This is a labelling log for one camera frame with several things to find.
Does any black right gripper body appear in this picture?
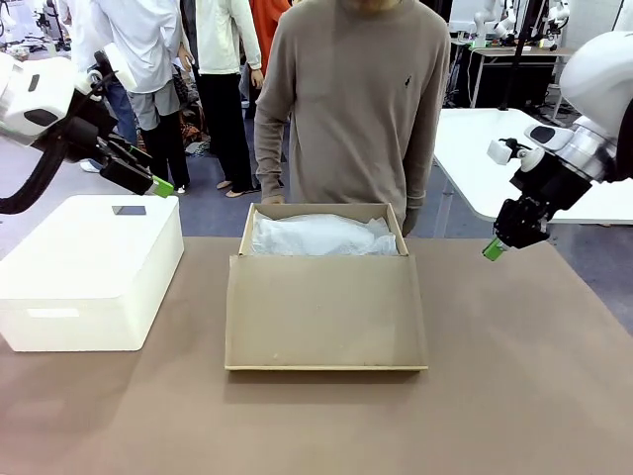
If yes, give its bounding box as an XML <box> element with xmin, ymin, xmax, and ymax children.
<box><xmin>508</xmin><ymin>152</ymin><xmax>592</xmax><ymax>219</ymax></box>

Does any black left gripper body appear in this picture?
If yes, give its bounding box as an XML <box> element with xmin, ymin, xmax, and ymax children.
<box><xmin>58</xmin><ymin>93</ymin><xmax>119</xmax><ymax>167</ymax></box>

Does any white tissue paper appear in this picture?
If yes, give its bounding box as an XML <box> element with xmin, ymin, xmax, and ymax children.
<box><xmin>251</xmin><ymin>213</ymin><xmax>400</xmax><ymax>257</ymax></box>

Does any brown cardboard shoe box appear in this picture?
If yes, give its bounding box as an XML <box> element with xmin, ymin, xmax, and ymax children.
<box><xmin>225</xmin><ymin>202</ymin><xmax>430</xmax><ymax>372</ymax></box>

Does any person's left forearm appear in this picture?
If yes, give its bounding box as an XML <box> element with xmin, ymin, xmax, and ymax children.
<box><xmin>403</xmin><ymin>133</ymin><xmax>442</xmax><ymax>212</ymax></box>

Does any person's right forearm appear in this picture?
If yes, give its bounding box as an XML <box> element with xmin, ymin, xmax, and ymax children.
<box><xmin>254</xmin><ymin>123</ymin><xmax>289</xmax><ymax>202</ymax></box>

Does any white plastic storage box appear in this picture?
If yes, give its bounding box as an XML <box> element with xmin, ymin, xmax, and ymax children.
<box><xmin>0</xmin><ymin>194</ymin><xmax>186</xmax><ymax>353</ymax></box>

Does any person in blue jeans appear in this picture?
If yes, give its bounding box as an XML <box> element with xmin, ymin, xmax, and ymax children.
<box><xmin>78</xmin><ymin>78</ymin><xmax>140</xmax><ymax>174</ymax></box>

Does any pile of patterned clothes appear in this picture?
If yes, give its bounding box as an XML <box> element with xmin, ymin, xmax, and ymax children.
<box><xmin>170</xmin><ymin>78</ymin><xmax>212</xmax><ymax>158</ymax></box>

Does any person in white shirt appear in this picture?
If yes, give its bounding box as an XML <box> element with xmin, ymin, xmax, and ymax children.
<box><xmin>71</xmin><ymin>0</ymin><xmax>192</xmax><ymax>195</ymax></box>

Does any person in white jacket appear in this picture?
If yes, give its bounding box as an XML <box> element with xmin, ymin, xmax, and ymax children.
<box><xmin>195</xmin><ymin>0</ymin><xmax>264</xmax><ymax>198</ymax></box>

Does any black tripod pole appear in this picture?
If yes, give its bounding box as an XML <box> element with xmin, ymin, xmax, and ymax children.
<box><xmin>497</xmin><ymin>0</ymin><xmax>541</xmax><ymax>111</ymax></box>

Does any background table with robot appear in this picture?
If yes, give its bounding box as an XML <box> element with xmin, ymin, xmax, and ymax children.
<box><xmin>464</xmin><ymin>39</ymin><xmax>578</xmax><ymax>109</ymax></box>

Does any small white background robot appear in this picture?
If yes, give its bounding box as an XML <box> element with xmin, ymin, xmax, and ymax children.
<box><xmin>472</xmin><ymin>0</ymin><xmax>520</xmax><ymax>49</ymax></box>

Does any person in orange top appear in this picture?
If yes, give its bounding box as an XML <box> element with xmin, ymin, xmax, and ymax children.
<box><xmin>239</xmin><ymin>0</ymin><xmax>294</xmax><ymax>108</ymax></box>

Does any person in beige sweater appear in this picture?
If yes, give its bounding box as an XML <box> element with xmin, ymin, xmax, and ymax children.
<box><xmin>254</xmin><ymin>0</ymin><xmax>452</xmax><ymax>238</ymax></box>

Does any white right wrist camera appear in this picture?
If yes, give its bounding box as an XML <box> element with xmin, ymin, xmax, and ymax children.
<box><xmin>487</xmin><ymin>138</ymin><xmax>545</xmax><ymax>172</ymax></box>

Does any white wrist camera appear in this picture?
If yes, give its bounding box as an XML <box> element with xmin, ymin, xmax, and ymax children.
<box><xmin>487</xmin><ymin>138</ymin><xmax>545</xmax><ymax>172</ymax></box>
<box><xmin>86</xmin><ymin>43</ymin><xmax>136</xmax><ymax>96</ymax></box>

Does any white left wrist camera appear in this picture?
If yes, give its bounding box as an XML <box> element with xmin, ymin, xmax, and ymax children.
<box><xmin>86</xmin><ymin>43</ymin><xmax>136</xmax><ymax>96</ymax></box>

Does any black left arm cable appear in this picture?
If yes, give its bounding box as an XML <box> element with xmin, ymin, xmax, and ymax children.
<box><xmin>0</xmin><ymin>116</ymin><xmax>75</xmax><ymax>215</ymax></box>

